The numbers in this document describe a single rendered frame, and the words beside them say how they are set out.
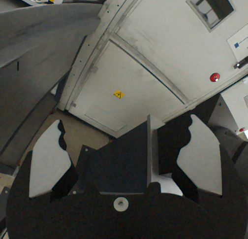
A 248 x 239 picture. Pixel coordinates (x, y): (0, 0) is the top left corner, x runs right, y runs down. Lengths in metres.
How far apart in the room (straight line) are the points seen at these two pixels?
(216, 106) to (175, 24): 0.39
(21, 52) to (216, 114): 0.51
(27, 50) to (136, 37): 0.47
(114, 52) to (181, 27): 0.34
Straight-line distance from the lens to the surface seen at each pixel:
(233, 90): 0.91
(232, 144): 0.43
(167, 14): 0.61
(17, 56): 0.26
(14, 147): 0.88
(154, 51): 0.63
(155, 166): 0.42
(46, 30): 0.35
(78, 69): 0.80
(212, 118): 0.41
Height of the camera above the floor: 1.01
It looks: 41 degrees down
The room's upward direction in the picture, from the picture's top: 51 degrees clockwise
